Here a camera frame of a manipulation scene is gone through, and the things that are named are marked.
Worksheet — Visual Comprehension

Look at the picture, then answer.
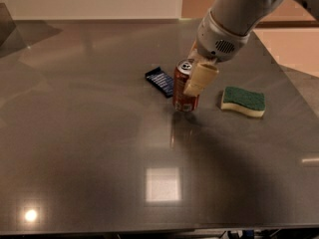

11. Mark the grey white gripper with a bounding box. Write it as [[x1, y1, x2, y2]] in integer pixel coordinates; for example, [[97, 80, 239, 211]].
[[183, 11, 249, 97]]

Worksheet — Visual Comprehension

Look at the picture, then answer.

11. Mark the red coke can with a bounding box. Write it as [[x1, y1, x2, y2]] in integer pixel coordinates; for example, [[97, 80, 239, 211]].
[[171, 58, 200, 113]]

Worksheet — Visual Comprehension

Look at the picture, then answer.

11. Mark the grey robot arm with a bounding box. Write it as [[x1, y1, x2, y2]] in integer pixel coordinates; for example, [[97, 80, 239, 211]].
[[183, 0, 319, 97]]

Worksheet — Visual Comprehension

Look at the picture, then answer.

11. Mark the blue rxbar blueberry wrapper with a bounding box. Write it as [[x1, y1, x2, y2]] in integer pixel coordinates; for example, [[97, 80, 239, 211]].
[[145, 67, 173, 98]]

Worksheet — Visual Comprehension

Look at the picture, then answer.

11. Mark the green and yellow sponge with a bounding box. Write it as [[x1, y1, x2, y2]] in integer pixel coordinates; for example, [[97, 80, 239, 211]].
[[220, 87, 266, 118]]

